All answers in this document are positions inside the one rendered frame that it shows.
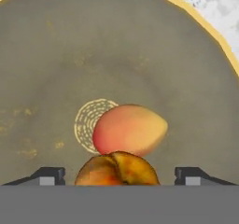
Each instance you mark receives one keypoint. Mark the orange brown peach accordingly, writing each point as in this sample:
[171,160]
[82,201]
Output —
[116,171]

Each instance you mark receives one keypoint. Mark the pink yellow mango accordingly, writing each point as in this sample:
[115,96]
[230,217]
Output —
[130,129]

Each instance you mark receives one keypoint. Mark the grey plate with yellow rim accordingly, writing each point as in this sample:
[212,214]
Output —
[93,53]

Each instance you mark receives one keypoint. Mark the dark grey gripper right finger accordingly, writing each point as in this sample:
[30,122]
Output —
[189,175]

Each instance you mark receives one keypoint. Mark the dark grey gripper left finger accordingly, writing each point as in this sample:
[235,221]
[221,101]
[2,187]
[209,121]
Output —
[49,175]

